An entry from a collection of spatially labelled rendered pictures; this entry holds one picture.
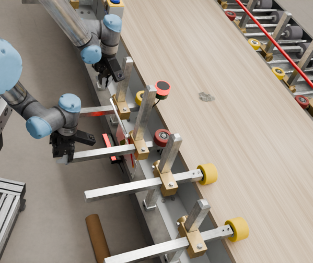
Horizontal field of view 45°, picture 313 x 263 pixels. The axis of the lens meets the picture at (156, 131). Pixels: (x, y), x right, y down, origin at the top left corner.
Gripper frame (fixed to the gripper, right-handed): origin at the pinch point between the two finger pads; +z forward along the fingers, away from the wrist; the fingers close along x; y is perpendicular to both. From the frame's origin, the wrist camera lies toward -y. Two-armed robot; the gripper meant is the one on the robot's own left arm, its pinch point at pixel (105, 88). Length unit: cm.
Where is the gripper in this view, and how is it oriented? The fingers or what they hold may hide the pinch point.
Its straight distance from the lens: 176.0
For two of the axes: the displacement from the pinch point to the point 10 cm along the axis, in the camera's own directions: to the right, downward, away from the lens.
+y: -6.4, -6.5, 4.0
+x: -7.3, 3.7, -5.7
